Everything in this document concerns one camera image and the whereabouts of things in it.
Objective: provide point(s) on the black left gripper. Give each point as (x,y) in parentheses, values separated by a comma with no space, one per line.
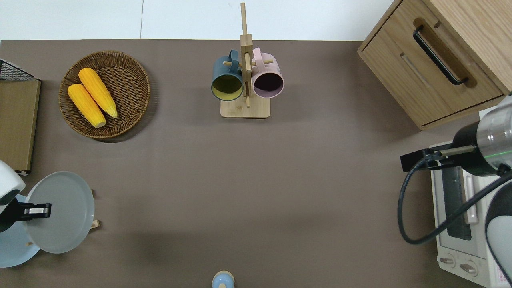
(10,216)

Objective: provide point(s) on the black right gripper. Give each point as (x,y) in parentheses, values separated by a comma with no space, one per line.
(474,154)

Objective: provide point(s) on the gray plate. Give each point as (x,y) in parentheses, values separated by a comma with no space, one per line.
(64,224)

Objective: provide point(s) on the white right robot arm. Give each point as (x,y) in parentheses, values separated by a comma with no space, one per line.
(500,132)

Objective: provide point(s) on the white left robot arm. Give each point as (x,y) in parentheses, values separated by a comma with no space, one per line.
(10,182)

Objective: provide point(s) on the light blue plate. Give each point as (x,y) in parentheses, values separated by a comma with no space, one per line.
(14,248)

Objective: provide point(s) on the white toaster oven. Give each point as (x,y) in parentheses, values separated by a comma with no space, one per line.
(456,250)

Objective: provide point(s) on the yellow corn cob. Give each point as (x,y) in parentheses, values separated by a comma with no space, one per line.
(86,106)
(98,92)

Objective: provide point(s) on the brown wicker basket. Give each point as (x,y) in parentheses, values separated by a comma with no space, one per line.
(128,80)

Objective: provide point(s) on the pink mug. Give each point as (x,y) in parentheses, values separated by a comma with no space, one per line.
(274,70)

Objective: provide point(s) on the wooden mug tree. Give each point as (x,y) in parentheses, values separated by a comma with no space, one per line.
(246,110)

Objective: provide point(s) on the blue service bell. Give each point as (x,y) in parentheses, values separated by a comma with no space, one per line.
(222,280)

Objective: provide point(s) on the dark blue mug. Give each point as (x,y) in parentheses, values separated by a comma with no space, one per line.
(222,70)

